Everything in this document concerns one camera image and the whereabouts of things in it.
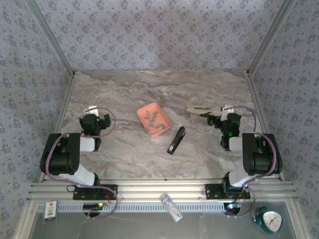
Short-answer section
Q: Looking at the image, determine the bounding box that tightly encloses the beige stapler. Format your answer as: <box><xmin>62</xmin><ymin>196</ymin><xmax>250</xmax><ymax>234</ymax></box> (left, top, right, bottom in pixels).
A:
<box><xmin>185</xmin><ymin>105</ymin><xmax>213</xmax><ymax>118</ymax></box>

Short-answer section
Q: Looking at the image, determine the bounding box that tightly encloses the black stapler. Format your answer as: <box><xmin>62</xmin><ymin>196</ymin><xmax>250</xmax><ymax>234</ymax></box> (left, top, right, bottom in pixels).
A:
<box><xmin>166</xmin><ymin>126</ymin><xmax>186</xmax><ymax>155</ymax></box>

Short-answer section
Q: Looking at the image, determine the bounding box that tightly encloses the pink plastic tray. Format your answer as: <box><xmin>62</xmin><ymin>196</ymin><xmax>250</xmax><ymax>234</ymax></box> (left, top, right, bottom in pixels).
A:
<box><xmin>136</xmin><ymin>102</ymin><xmax>172</xmax><ymax>138</ymax></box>

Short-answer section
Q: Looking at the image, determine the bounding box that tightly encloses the right circuit board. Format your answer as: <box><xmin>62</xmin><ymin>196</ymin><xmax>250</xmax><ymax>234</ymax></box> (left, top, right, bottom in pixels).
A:
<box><xmin>223</xmin><ymin>203</ymin><xmax>242</xmax><ymax>213</ymax></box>

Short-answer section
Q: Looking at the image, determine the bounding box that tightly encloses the clear plastic bottle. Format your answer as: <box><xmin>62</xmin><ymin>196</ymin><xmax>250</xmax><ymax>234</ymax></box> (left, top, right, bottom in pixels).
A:
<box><xmin>159</xmin><ymin>192</ymin><xmax>184</xmax><ymax>223</ymax></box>

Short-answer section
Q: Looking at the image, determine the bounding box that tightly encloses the white label card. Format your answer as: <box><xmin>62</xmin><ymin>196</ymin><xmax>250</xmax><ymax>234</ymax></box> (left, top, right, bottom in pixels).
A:
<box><xmin>42</xmin><ymin>200</ymin><xmax>58</xmax><ymax>223</ymax></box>

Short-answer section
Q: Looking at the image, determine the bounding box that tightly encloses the grey metal shelf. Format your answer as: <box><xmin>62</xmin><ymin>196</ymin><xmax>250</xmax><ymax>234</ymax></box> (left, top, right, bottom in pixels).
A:
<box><xmin>29</xmin><ymin>201</ymin><xmax>297</xmax><ymax>239</ymax></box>

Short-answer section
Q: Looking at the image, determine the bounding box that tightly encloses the green alarm clock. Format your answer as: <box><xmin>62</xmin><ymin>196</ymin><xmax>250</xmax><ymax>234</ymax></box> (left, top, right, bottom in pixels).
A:
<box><xmin>253</xmin><ymin>206</ymin><xmax>283</xmax><ymax>234</ymax></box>

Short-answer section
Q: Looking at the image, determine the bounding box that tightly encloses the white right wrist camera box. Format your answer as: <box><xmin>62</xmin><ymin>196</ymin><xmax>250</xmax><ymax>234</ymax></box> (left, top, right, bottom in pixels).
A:
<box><xmin>220</xmin><ymin>105</ymin><xmax>235</xmax><ymax>120</ymax></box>

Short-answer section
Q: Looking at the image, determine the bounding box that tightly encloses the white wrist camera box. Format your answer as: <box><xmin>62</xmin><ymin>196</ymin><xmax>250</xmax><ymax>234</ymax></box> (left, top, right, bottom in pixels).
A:
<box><xmin>220</xmin><ymin>105</ymin><xmax>235</xmax><ymax>120</ymax></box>
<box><xmin>84</xmin><ymin>106</ymin><xmax>98</xmax><ymax>117</ymax></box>

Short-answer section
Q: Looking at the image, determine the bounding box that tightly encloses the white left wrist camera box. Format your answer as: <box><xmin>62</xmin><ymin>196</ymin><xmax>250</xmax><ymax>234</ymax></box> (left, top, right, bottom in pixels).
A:
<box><xmin>84</xmin><ymin>106</ymin><xmax>98</xmax><ymax>117</ymax></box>

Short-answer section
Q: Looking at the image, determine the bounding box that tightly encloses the aluminium side rail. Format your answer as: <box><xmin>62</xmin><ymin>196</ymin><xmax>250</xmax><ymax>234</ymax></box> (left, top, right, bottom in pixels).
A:
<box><xmin>39</xmin><ymin>73</ymin><xmax>77</xmax><ymax>181</ymax></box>
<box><xmin>245</xmin><ymin>73</ymin><xmax>285</xmax><ymax>181</ymax></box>

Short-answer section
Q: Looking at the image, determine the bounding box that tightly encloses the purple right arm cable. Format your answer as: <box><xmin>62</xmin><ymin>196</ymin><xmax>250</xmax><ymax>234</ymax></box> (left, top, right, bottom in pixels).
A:
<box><xmin>225</xmin><ymin>106</ymin><xmax>279</xmax><ymax>218</ymax></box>

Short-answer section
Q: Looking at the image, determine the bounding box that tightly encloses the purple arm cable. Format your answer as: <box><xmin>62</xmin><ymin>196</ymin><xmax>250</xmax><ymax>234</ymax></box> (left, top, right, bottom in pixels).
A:
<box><xmin>225</xmin><ymin>106</ymin><xmax>279</xmax><ymax>218</ymax></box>
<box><xmin>43</xmin><ymin>107</ymin><xmax>119</xmax><ymax>220</ymax></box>

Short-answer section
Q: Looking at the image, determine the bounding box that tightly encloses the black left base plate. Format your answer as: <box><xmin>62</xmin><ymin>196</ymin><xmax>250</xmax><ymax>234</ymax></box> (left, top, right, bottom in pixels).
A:
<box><xmin>72</xmin><ymin>184</ymin><xmax>118</xmax><ymax>200</ymax></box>

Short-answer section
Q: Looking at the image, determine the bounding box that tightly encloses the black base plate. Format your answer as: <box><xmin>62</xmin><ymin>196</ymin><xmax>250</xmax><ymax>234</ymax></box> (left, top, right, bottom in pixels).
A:
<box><xmin>204</xmin><ymin>183</ymin><xmax>251</xmax><ymax>200</ymax></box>
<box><xmin>72</xmin><ymin>184</ymin><xmax>118</xmax><ymax>200</ymax></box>

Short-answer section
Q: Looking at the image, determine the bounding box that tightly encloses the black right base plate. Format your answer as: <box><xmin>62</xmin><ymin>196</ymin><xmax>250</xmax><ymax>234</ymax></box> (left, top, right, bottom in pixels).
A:
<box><xmin>204</xmin><ymin>183</ymin><xmax>251</xmax><ymax>200</ymax></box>

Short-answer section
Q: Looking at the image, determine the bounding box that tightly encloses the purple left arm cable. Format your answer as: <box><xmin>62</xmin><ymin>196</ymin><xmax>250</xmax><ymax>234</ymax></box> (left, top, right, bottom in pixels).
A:
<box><xmin>43</xmin><ymin>107</ymin><xmax>119</xmax><ymax>220</ymax></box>

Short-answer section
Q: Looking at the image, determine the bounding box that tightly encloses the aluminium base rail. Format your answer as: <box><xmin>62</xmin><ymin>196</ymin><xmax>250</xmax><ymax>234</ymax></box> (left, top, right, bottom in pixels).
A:
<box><xmin>26</xmin><ymin>178</ymin><xmax>299</xmax><ymax>202</ymax></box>

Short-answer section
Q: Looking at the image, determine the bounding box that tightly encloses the grey slotted cable duct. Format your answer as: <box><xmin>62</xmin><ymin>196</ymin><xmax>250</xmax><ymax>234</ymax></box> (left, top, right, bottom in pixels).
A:
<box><xmin>37</xmin><ymin>201</ymin><xmax>226</xmax><ymax>214</ymax></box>

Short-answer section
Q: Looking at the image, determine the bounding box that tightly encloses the aluminium corner post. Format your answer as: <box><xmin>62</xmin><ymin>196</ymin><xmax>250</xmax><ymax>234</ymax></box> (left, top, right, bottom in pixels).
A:
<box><xmin>23</xmin><ymin>0</ymin><xmax>77</xmax><ymax>77</ymax></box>
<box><xmin>246</xmin><ymin>0</ymin><xmax>298</xmax><ymax>77</ymax></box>

